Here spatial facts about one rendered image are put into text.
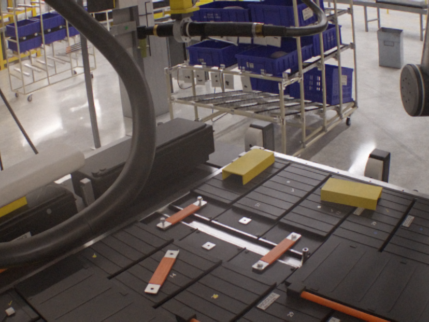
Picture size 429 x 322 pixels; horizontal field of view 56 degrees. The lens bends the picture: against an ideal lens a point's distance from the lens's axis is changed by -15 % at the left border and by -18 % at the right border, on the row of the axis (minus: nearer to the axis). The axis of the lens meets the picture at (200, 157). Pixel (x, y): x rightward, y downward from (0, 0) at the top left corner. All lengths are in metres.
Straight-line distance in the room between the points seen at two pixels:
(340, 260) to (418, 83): 0.84
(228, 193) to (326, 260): 0.40
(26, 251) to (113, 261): 0.56
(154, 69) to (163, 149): 3.62
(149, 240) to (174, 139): 0.36
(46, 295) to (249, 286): 0.42
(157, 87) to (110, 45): 4.32
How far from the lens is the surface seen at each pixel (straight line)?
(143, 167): 0.53
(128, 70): 0.61
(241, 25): 1.34
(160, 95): 4.98
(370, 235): 1.05
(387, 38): 7.07
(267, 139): 1.66
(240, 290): 0.90
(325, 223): 1.09
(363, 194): 1.15
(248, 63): 3.53
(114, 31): 3.70
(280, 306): 0.86
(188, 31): 1.41
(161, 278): 0.94
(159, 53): 4.91
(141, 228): 1.13
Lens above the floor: 1.59
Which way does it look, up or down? 24 degrees down
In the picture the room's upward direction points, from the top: 6 degrees counter-clockwise
